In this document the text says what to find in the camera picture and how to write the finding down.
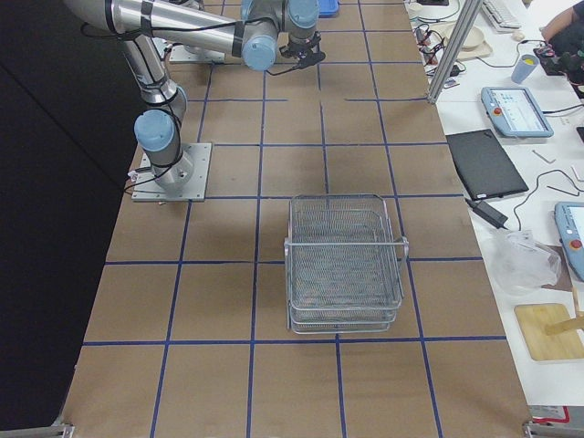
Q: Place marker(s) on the metal wire shelf tray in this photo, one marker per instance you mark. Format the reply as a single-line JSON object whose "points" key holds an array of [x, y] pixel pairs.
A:
{"points": [[343, 264]]}

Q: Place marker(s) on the black laptop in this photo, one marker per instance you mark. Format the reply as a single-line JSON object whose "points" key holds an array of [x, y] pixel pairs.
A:
{"points": [[483, 166]]}

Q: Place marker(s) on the aluminium frame post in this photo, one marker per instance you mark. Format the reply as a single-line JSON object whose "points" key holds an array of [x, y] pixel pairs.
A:
{"points": [[461, 29]]}

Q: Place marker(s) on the clear plastic bag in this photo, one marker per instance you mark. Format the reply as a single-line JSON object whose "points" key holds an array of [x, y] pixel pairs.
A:
{"points": [[519, 263]]}

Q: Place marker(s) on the blue cup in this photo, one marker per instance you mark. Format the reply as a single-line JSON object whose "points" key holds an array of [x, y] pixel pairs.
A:
{"points": [[524, 67]]}

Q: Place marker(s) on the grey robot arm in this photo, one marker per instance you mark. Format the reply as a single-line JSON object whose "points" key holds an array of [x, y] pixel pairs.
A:
{"points": [[262, 28]]}

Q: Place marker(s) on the black power adapter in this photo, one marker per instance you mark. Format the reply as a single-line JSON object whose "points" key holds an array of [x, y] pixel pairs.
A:
{"points": [[488, 213]]}

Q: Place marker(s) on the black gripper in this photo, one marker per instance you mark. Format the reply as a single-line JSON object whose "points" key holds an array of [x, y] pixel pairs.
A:
{"points": [[297, 47]]}

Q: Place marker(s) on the blue teach pendant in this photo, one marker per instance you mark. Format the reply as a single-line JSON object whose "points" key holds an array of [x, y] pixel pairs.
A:
{"points": [[514, 112], [569, 222]]}

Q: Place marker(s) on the wooden board stand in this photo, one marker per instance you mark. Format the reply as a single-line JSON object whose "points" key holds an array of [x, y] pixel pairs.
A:
{"points": [[550, 332]]}

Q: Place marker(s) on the beige tray with plates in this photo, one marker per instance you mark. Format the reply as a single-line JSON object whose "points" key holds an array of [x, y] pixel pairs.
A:
{"points": [[473, 46]]}

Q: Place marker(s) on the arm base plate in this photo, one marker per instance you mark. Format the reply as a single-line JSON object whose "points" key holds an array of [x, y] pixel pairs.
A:
{"points": [[185, 181], [181, 54]]}

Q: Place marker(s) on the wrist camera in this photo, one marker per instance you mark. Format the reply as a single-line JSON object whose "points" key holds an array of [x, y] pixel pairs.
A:
{"points": [[310, 59]]}

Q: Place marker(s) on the blue plastic tray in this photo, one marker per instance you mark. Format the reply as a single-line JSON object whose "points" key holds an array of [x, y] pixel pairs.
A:
{"points": [[328, 8]]}

